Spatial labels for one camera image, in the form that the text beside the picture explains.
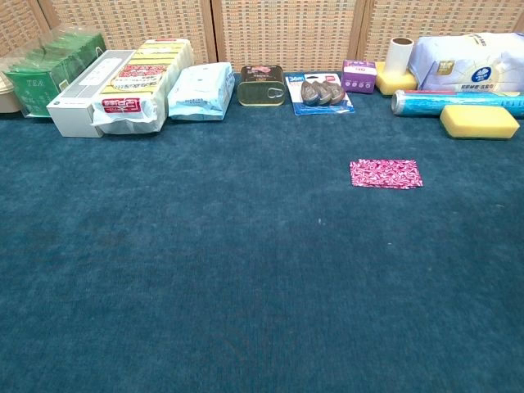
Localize teal table mat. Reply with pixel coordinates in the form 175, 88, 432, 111
0, 72, 524, 393

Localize white power strip box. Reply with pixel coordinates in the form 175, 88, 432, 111
46, 49, 137, 138

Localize blue cling wrap roll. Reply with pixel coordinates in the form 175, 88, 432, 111
391, 89, 524, 120

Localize yellow sponge green scourer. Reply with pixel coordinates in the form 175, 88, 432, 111
439, 104, 521, 141

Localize clear box green tea bags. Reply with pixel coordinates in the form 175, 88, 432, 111
2, 27, 107, 119

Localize pink patterned packet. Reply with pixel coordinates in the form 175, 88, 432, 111
350, 158, 424, 190

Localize black gold luncheon meat can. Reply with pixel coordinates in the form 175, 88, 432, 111
237, 64, 287, 107

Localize blue correction tape blister pack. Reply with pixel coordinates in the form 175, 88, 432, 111
285, 72, 355, 117

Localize large white tissue pack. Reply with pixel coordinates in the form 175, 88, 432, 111
409, 32, 524, 93

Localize yellow sponge multipack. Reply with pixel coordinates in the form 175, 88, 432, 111
92, 38, 196, 135

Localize beige lunch container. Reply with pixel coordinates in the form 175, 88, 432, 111
0, 71, 24, 115

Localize wicker folding screen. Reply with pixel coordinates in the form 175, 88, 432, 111
0, 0, 524, 75

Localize small purple box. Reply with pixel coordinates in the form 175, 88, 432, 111
341, 59, 377, 94

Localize white paper roll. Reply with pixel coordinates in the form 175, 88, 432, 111
384, 37, 415, 79

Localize light blue wet wipes pack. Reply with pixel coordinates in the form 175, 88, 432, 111
167, 61, 236, 122

